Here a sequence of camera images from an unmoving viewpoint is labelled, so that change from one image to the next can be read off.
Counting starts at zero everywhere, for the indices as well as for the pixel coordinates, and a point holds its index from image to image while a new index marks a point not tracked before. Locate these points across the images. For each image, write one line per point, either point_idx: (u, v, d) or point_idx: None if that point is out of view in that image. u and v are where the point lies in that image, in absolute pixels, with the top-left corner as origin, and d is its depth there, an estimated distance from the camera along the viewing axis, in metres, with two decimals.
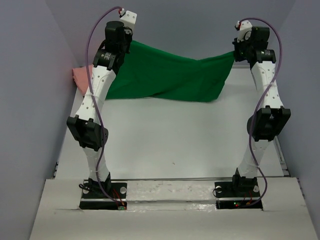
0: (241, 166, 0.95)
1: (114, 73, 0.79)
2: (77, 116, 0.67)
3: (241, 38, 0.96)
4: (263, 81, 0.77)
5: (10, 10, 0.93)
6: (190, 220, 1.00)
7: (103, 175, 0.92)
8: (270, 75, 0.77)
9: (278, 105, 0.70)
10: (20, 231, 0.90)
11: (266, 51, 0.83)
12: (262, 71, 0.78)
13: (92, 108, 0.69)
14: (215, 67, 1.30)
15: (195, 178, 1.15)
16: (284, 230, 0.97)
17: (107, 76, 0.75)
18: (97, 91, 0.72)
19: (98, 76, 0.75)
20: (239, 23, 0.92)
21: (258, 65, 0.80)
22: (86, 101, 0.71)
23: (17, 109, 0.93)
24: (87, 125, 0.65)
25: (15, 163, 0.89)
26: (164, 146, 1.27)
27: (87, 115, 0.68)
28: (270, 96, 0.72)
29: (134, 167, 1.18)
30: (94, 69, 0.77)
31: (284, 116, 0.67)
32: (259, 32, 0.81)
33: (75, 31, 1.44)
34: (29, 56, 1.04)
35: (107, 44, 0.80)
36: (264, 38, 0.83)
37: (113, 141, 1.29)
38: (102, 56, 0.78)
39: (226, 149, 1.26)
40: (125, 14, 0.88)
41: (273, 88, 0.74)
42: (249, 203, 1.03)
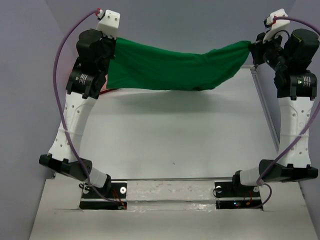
0: (243, 176, 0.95)
1: (92, 98, 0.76)
2: (50, 155, 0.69)
3: (269, 37, 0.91)
4: (292, 126, 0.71)
5: (12, 10, 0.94)
6: (190, 219, 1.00)
7: (100, 182, 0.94)
8: (301, 120, 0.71)
9: (304, 163, 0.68)
10: (20, 231, 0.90)
11: (304, 79, 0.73)
12: (293, 112, 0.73)
13: (66, 146, 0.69)
14: (223, 59, 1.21)
15: (195, 178, 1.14)
16: (284, 230, 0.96)
17: (82, 105, 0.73)
18: (72, 125, 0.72)
19: (72, 106, 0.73)
20: (274, 21, 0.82)
21: (290, 103, 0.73)
22: (60, 136, 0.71)
23: (17, 108, 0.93)
24: (62, 167, 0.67)
25: (15, 162, 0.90)
26: (163, 146, 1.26)
27: (62, 153, 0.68)
28: (296, 151, 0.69)
29: (133, 168, 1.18)
30: (68, 96, 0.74)
31: (308, 176, 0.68)
32: (301, 49, 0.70)
33: (75, 31, 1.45)
34: (31, 57, 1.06)
35: (82, 62, 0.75)
36: (306, 56, 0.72)
37: (114, 142, 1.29)
38: (76, 80, 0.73)
39: (227, 149, 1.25)
40: (105, 16, 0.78)
41: (302, 141, 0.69)
42: (249, 203, 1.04)
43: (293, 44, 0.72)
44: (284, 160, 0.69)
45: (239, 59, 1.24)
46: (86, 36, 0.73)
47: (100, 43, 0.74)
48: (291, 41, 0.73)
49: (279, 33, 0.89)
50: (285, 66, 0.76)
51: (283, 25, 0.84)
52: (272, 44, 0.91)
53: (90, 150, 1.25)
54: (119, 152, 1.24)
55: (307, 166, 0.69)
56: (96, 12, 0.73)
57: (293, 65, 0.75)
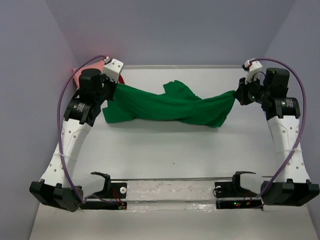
0: (243, 180, 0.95)
1: (88, 125, 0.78)
2: (43, 182, 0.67)
3: (249, 79, 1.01)
4: (285, 144, 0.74)
5: (11, 9, 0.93)
6: (190, 219, 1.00)
7: (99, 186, 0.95)
8: (292, 136, 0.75)
9: (303, 179, 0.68)
10: (20, 231, 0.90)
11: (287, 102, 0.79)
12: (282, 129, 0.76)
13: (60, 171, 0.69)
14: (213, 108, 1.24)
15: (195, 178, 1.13)
16: (284, 230, 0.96)
17: (78, 131, 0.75)
18: (67, 150, 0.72)
19: (69, 131, 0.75)
20: (250, 63, 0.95)
21: (278, 121, 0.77)
22: (55, 162, 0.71)
23: (17, 109, 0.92)
24: (54, 193, 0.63)
25: (15, 163, 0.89)
26: (163, 146, 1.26)
27: (56, 179, 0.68)
28: (293, 166, 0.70)
29: (133, 168, 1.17)
30: (65, 122, 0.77)
31: (311, 193, 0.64)
32: (277, 77, 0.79)
33: (75, 31, 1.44)
34: (29, 56, 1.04)
35: (81, 94, 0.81)
36: (283, 84, 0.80)
37: (113, 141, 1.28)
38: (74, 108, 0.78)
39: (228, 149, 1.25)
40: (110, 62, 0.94)
41: (297, 154, 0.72)
42: (249, 203, 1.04)
43: (269, 76, 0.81)
44: (283, 176, 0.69)
45: (229, 108, 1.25)
46: (88, 70, 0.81)
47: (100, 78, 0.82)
48: (266, 75, 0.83)
49: (256, 75, 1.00)
50: (268, 94, 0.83)
51: (259, 67, 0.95)
52: (252, 84, 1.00)
53: (90, 150, 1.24)
54: (119, 152, 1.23)
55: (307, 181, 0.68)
56: (102, 56, 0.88)
57: (274, 92, 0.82)
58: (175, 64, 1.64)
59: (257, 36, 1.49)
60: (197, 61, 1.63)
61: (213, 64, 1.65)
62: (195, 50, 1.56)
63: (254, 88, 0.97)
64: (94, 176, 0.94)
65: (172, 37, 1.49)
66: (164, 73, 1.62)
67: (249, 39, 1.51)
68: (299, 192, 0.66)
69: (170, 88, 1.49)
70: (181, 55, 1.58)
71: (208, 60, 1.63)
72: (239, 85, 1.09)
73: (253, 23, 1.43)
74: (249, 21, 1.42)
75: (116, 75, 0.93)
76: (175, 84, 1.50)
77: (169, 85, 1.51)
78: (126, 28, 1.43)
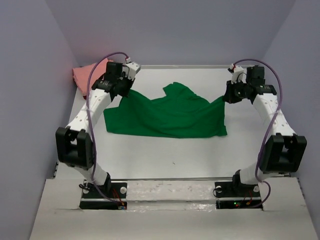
0: (243, 174, 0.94)
1: (109, 97, 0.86)
2: (68, 128, 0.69)
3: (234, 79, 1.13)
4: (268, 111, 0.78)
5: (11, 10, 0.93)
6: (190, 219, 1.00)
7: (101, 179, 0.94)
8: (273, 105, 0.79)
9: (290, 133, 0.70)
10: (20, 231, 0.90)
11: (265, 86, 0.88)
12: (265, 101, 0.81)
13: (85, 121, 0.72)
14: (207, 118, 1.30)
15: (196, 178, 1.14)
16: (284, 230, 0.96)
17: (103, 97, 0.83)
18: (93, 107, 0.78)
19: (95, 96, 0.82)
20: (234, 65, 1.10)
21: (260, 97, 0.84)
22: (81, 114, 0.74)
23: (17, 109, 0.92)
24: (78, 136, 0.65)
25: (15, 163, 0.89)
26: (164, 146, 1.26)
27: (80, 125, 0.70)
28: (278, 124, 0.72)
29: (133, 167, 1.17)
30: (92, 92, 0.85)
31: (300, 143, 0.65)
32: (255, 70, 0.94)
33: (75, 31, 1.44)
34: (30, 57, 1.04)
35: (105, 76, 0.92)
36: (259, 75, 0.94)
37: (114, 140, 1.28)
38: (100, 82, 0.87)
39: (228, 148, 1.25)
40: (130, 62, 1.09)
41: (279, 116, 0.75)
42: (249, 203, 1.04)
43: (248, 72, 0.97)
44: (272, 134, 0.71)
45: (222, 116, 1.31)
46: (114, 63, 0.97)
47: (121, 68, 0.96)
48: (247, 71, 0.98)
49: (240, 77, 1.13)
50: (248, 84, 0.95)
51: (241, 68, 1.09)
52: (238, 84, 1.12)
53: None
54: (119, 152, 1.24)
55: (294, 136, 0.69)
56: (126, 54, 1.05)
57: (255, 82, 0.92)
58: (175, 64, 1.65)
59: (257, 36, 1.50)
60: (198, 60, 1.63)
61: (213, 64, 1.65)
62: (195, 50, 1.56)
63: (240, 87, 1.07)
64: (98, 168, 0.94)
65: (172, 37, 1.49)
66: (164, 73, 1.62)
67: (249, 39, 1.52)
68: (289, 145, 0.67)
69: (170, 90, 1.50)
70: (181, 55, 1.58)
71: (208, 60, 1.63)
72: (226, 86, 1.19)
73: (253, 23, 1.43)
74: (249, 21, 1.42)
75: (133, 73, 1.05)
76: (175, 86, 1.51)
77: (169, 87, 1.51)
78: (126, 28, 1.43)
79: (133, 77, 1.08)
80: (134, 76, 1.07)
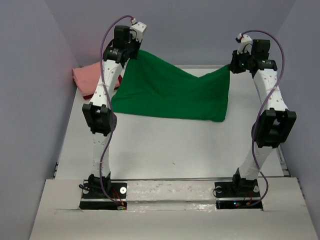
0: (242, 167, 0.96)
1: (121, 67, 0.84)
2: (91, 103, 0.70)
3: (240, 50, 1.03)
4: (265, 86, 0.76)
5: (11, 11, 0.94)
6: (190, 220, 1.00)
7: (105, 168, 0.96)
8: (271, 81, 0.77)
9: (283, 108, 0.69)
10: (20, 232, 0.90)
11: (267, 60, 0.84)
12: (264, 77, 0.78)
13: (104, 96, 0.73)
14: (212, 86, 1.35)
15: (195, 178, 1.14)
16: (284, 230, 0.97)
17: (116, 69, 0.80)
18: (108, 81, 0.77)
19: (108, 68, 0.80)
20: (241, 35, 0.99)
21: (260, 72, 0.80)
22: (99, 89, 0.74)
23: (17, 110, 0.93)
24: (101, 110, 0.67)
25: (15, 164, 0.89)
26: (163, 146, 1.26)
27: (100, 101, 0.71)
28: (273, 100, 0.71)
29: (134, 167, 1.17)
30: (104, 62, 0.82)
31: (289, 119, 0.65)
32: (259, 43, 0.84)
33: (75, 31, 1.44)
34: (30, 57, 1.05)
35: (114, 42, 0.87)
36: (264, 49, 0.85)
37: (114, 140, 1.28)
38: (110, 52, 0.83)
39: (227, 148, 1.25)
40: (136, 23, 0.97)
41: (276, 92, 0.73)
42: (249, 203, 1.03)
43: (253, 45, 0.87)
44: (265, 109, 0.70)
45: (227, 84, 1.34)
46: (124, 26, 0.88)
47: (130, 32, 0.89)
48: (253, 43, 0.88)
49: (247, 48, 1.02)
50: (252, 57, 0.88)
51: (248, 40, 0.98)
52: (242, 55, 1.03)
53: None
54: (119, 151, 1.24)
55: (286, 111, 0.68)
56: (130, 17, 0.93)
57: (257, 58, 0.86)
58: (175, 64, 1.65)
59: (256, 36, 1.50)
60: (198, 61, 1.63)
61: (213, 64, 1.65)
62: (195, 50, 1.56)
63: (244, 58, 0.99)
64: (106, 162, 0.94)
65: (172, 38, 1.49)
66: None
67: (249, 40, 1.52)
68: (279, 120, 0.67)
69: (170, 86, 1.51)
70: (181, 55, 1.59)
71: (208, 61, 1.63)
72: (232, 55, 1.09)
73: (252, 24, 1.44)
74: (248, 22, 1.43)
75: (141, 35, 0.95)
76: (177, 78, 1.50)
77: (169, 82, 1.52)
78: None
79: (140, 39, 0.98)
80: (142, 38, 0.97)
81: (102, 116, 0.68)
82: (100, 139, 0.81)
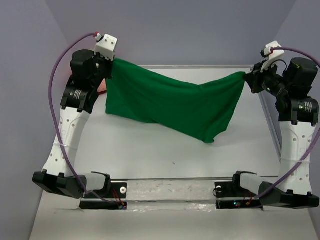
0: (245, 179, 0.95)
1: (86, 112, 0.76)
2: (45, 172, 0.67)
3: (266, 67, 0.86)
4: (293, 151, 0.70)
5: (12, 11, 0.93)
6: (190, 219, 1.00)
7: (99, 184, 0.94)
8: (302, 145, 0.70)
9: (304, 192, 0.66)
10: (20, 232, 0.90)
11: (304, 103, 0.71)
12: (294, 137, 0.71)
13: (62, 160, 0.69)
14: (220, 96, 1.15)
15: (195, 178, 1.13)
16: (284, 231, 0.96)
17: (77, 119, 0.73)
18: (67, 140, 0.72)
19: (67, 120, 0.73)
20: (271, 50, 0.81)
21: (291, 128, 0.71)
22: (56, 151, 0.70)
23: (17, 109, 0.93)
24: (57, 182, 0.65)
25: (15, 164, 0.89)
26: (163, 147, 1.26)
27: (58, 168, 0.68)
28: (296, 177, 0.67)
29: (133, 168, 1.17)
30: (62, 111, 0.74)
31: (309, 205, 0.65)
32: (301, 73, 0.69)
33: (75, 31, 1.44)
34: (29, 57, 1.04)
35: (76, 80, 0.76)
36: (305, 82, 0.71)
37: (114, 141, 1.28)
38: (71, 95, 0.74)
39: (228, 149, 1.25)
40: (103, 38, 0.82)
41: (303, 166, 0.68)
42: (249, 203, 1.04)
43: (293, 71, 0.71)
44: (284, 185, 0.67)
45: (238, 95, 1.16)
46: (78, 55, 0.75)
47: (93, 63, 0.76)
48: (290, 68, 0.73)
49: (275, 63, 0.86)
50: (286, 92, 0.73)
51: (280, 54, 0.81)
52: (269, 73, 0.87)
53: (90, 150, 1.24)
54: (119, 152, 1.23)
55: (308, 194, 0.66)
56: (92, 34, 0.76)
57: (293, 91, 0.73)
58: (174, 64, 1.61)
59: (257, 37, 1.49)
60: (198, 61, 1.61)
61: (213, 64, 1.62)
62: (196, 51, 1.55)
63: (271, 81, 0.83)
64: (95, 173, 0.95)
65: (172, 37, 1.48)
66: (164, 73, 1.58)
67: (250, 40, 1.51)
68: (299, 202, 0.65)
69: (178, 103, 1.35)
70: (180, 55, 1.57)
71: (208, 61, 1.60)
72: (254, 74, 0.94)
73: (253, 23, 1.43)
74: (249, 22, 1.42)
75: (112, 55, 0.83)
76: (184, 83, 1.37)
77: None
78: (126, 29, 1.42)
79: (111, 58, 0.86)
80: (113, 56, 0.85)
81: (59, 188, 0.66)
82: None
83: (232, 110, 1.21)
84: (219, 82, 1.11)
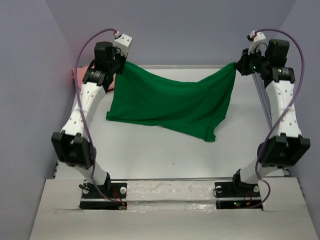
0: (243, 171, 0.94)
1: (103, 90, 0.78)
2: (64, 132, 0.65)
3: (252, 50, 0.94)
4: (279, 104, 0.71)
5: (12, 12, 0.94)
6: (190, 219, 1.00)
7: (101, 179, 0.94)
8: (286, 98, 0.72)
9: (295, 135, 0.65)
10: (20, 232, 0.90)
11: (283, 69, 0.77)
12: (278, 92, 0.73)
13: (80, 123, 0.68)
14: (217, 88, 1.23)
15: (195, 178, 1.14)
16: (284, 230, 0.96)
17: (97, 92, 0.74)
18: (86, 106, 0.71)
19: (87, 91, 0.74)
20: (255, 33, 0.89)
21: (274, 86, 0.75)
22: (75, 115, 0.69)
23: (16, 110, 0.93)
24: (74, 140, 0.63)
25: (15, 164, 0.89)
26: (163, 147, 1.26)
27: (75, 130, 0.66)
28: (286, 122, 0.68)
29: (133, 168, 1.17)
30: (83, 85, 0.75)
31: (302, 147, 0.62)
32: (277, 46, 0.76)
33: (75, 31, 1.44)
34: (29, 58, 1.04)
35: (96, 62, 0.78)
36: (282, 54, 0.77)
37: (114, 141, 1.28)
38: (91, 74, 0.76)
39: (227, 149, 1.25)
40: (120, 36, 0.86)
41: (290, 113, 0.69)
42: (249, 203, 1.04)
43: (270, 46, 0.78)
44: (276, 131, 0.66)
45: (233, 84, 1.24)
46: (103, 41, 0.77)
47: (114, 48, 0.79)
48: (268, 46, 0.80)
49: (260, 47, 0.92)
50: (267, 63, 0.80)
51: (263, 38, 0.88)
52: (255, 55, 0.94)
53: None
54: (119, 152, 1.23)
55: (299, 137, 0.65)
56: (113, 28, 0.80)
57: (273, 62, 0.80)
58: (174, 64, 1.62)
59: None
60: (198, 61, 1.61)
61: (213, 64, 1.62)
62: (197, 51, 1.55)
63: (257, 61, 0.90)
64: None
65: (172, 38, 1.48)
66: (165, 73, 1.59)
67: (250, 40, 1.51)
68: None
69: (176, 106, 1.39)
70: (180, 55, 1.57)
71: (208, 61, 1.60)
72: (242, 56, 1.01)
73: (253, 23, 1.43)
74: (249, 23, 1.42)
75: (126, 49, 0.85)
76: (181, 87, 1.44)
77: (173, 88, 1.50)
78: (126, 29, 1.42)
79: (125, 53, 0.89)
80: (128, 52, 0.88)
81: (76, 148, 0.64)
82: None
83: (228, 99, 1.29)
84: (216, 75, 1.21)
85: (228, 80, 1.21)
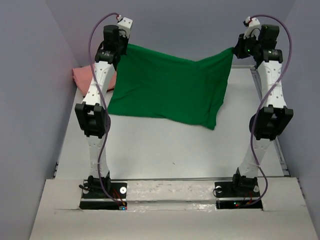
0: (242, 165, 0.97)
1: (113, 69, 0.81)
2: (85, 103, 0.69)
3: (247, 35, 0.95)
4: (268, 81, 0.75)
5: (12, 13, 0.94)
6: (190, 219, 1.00)
7: (104, 169, 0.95)
8: (274, 75, 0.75)
9: (281, 106, 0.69)
10: (20, 232, 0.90)
11: (273, 50, 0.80)
12: (267, 70, 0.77)
13: (97, 95, 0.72)
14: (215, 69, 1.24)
15: (195, 178, 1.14)
16: (284, 230, 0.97)
17: (109, 69, 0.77)
18: (101, 81, 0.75)
19: (100, 68, 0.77)
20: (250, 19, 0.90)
21: (264, 65, 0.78)
22: (91, 89, 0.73)
23: (17, 110, 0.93)
24: (94, 109, 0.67)
25: (15, 164, 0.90)
26: (163, 146, 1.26)
27: (93, 101, 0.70)
28: (273, 96, 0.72)
29: (133, 167, 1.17)
30: (96, 63, 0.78)
31: (286, 116, 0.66)
32: (268, 30, 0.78)
33: (75, 32, 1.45)
34: (29, 58, 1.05)
35: (105, 44, 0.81)
36: (273, 37, 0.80)
37: (114, 140, 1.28)
38: (102, 53, 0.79)
39: (227, 149, 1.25)
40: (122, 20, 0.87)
41: (277, 88, 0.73)
42: (248, 203, 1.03)
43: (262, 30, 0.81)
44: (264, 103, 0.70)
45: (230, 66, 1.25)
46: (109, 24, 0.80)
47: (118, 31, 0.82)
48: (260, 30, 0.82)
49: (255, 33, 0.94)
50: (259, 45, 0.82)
51: (257, 24, 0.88)
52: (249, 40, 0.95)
53: None
54: (119, 151, 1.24)
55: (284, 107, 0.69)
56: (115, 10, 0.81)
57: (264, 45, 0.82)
58: None
59: None
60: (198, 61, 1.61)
61: None
62: (196, 51, 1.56)
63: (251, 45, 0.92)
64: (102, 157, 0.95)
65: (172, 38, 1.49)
66: None
67: None
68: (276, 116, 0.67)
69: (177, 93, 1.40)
70: (180, 55, 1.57)
71: None
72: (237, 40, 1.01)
73: None
74: None
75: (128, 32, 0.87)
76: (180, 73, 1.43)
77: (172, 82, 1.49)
78: None
79: (128, 35, 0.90)
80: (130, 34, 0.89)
81: (97, 115, 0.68)
82: (96, 141, 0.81)
83: (225, 81, 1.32)
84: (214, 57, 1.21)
85: (226, 62, 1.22)
